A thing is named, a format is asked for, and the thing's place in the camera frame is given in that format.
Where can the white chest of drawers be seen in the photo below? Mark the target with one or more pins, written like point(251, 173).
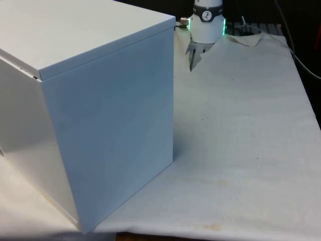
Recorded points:
point(100, 113)

